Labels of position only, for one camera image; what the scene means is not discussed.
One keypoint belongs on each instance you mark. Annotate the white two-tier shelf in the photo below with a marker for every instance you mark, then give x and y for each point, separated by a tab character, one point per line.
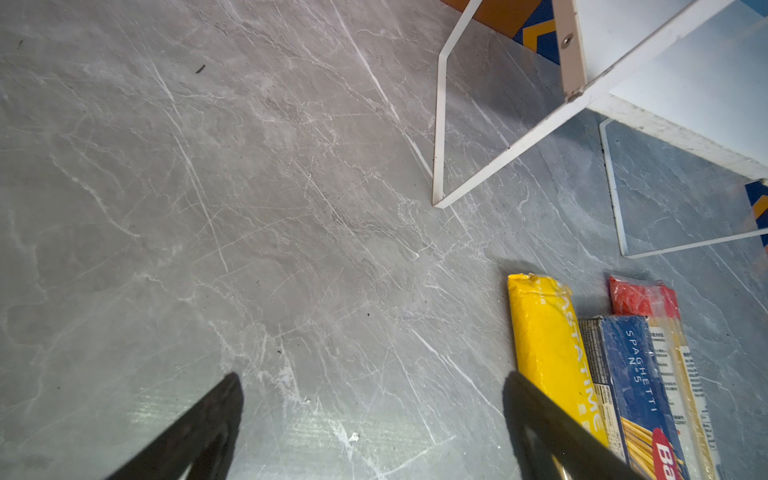
690	73

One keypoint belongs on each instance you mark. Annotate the red-ended spaghetti bag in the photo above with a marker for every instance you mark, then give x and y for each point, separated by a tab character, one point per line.
659	305

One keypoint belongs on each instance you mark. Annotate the yellow Pastatime spaghetti bag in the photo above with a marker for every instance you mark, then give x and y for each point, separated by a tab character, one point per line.
550	350

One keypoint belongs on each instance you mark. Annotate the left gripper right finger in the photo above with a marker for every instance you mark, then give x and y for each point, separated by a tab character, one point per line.
549	444

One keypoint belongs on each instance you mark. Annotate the blue Barilla spaghetti box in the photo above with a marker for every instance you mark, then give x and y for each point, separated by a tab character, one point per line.
637	412

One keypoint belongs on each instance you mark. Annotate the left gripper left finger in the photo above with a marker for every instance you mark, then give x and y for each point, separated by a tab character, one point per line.
198	445

